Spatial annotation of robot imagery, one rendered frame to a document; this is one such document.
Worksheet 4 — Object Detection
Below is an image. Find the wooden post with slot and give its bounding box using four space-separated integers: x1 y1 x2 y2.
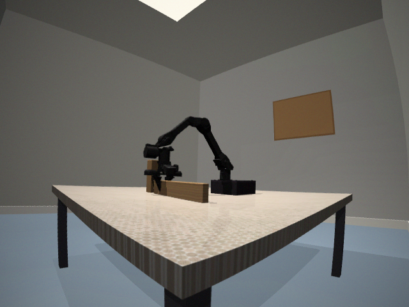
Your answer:
146 160 158 193

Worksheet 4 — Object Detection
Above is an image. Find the light brown wooden board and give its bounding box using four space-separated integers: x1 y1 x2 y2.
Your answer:
153 180 209 203

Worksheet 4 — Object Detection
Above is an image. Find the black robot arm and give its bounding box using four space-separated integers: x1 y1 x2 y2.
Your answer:
144 116 234 180

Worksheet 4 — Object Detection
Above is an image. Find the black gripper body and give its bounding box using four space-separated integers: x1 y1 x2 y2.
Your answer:
144 159 181 177

